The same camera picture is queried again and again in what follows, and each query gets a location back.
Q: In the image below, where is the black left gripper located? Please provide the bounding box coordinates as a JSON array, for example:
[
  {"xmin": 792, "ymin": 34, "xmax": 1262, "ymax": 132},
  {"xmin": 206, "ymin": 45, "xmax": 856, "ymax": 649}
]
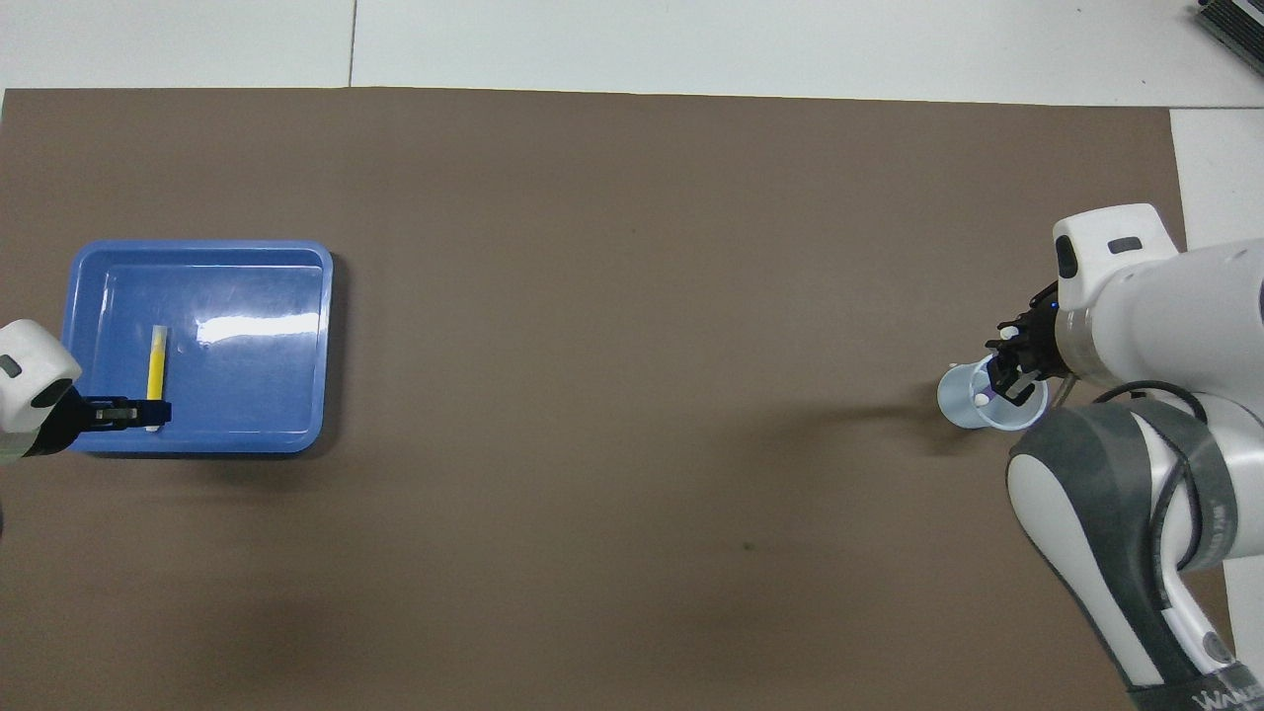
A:
[{"xmin": 39, "ymin": 390, "xmax": 171, "ymax": 457}]

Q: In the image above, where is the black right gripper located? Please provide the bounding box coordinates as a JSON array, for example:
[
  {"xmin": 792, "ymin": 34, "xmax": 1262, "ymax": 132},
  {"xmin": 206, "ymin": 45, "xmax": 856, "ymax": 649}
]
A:
[{"xmin": 986, "ymin": 281, "xmax": 1072, "ymax": 406}]

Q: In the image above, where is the yellow highlighter pen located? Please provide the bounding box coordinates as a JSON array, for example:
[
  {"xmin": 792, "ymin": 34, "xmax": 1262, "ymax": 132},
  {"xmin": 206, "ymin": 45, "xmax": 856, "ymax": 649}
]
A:
[{"xmin": 146, "ymin": 325, "xmax": 169, "ymax": 433}]

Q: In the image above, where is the translucent plastic cup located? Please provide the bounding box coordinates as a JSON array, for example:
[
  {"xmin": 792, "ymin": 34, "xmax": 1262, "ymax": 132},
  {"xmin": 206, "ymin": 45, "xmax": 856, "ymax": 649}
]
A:
[{"xmin": 936, "ymin": 355, "xmax": 1050, "ymax": 433}]

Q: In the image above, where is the blue plastic tray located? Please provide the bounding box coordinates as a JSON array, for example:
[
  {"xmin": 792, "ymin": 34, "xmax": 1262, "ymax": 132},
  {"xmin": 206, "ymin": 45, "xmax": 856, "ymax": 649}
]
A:
[{"xmin": 61, "ymin": 239, "xmax": 335, "ymax": 455}]

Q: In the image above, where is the brown table mat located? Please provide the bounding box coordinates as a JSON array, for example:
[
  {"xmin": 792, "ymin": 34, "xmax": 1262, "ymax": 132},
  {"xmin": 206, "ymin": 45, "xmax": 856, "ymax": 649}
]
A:
[{"xmin": 0, "ymin": 87, "xmax": 1247, "ymax": 711}]

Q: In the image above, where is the grey ribbed device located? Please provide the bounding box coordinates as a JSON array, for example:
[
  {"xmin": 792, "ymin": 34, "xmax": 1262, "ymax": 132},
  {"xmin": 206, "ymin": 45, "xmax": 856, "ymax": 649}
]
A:
[{"xmin": 1190, "ymin": 0, "xmax": 1264, "ymax": 62}]

